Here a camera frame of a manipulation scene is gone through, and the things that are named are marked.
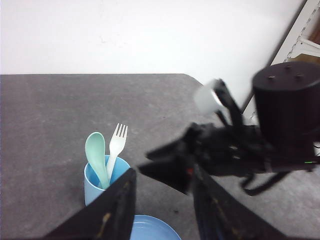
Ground mint green plastic spoon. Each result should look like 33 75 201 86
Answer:
84 131 110 189

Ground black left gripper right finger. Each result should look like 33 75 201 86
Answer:
192 164 292 240

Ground light blue plastic cup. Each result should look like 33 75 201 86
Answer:
83 154 131 208

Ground white plastic fork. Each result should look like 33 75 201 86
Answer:
106 123 128 179

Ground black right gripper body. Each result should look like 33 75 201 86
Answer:
184 123 267 177

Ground white metal shelf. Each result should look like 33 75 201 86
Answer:
242 0 320 126

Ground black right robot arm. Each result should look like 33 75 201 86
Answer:
138 61 320 240

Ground black cable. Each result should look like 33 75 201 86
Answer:
241 172 291 196

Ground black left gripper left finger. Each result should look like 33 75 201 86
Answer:
43 168 137 240

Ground blue plastic plate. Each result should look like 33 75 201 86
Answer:
130 214 181 240

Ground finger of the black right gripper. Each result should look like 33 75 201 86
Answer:
145 139 188 160
138 160 193 195

